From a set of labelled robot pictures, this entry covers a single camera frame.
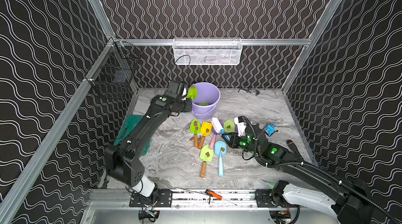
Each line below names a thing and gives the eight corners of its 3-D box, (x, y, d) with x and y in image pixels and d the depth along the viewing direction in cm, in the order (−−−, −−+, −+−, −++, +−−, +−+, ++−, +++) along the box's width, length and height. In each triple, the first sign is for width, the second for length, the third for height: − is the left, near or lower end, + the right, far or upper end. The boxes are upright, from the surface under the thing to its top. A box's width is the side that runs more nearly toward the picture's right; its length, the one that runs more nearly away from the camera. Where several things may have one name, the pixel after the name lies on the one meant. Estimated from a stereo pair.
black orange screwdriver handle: (298, 160, 89) (300, 158, 86) (285, 142, 96) (287, 140, 93) (302, 158, 89) (304, 156, 87) (289, 141, 96) (291, 139, 94)
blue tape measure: (264, 135, 98) (267, 131, 94) (262, 127, 102) (264, 123, 98) (274, 135, 98) (278, 131, 94) (272, 127, 102) (275, 123, 98)
